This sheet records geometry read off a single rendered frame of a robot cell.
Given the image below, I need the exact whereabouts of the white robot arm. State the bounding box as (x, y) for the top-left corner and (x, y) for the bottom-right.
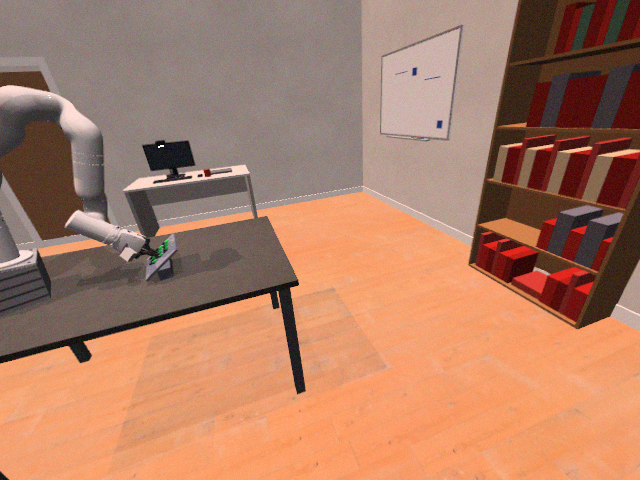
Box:
(0, 86), (120, 269)

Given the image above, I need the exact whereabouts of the grey switch panel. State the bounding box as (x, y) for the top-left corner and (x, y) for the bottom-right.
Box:
(146, 233), (178, 281)

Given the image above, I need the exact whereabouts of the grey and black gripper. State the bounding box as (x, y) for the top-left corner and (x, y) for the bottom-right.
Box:
(111, 229), (158, 259)

